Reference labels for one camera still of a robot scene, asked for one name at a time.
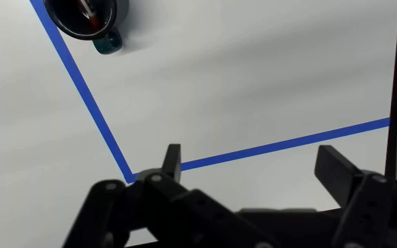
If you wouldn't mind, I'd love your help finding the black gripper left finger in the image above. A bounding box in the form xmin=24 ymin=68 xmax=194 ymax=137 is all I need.
xmin=62 ymin=144 xmax=273 ymax=248

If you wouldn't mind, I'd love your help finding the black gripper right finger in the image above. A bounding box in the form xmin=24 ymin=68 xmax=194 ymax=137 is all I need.
xmin=314 ymin=145 xmax=397 ymax=248

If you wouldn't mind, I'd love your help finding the white and red marker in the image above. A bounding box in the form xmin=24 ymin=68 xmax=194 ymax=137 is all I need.
xmin=77 ymin=0 xmax=101 ymax=31

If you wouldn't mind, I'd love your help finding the dark teal mug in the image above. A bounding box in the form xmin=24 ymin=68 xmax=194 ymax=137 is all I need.
xmin=43 ymin=0 xmax=130 ymax=56

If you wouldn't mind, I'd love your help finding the blue tape line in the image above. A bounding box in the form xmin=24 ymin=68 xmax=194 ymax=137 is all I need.
xmin=29 ymin=0 xmax=390 ymax=183

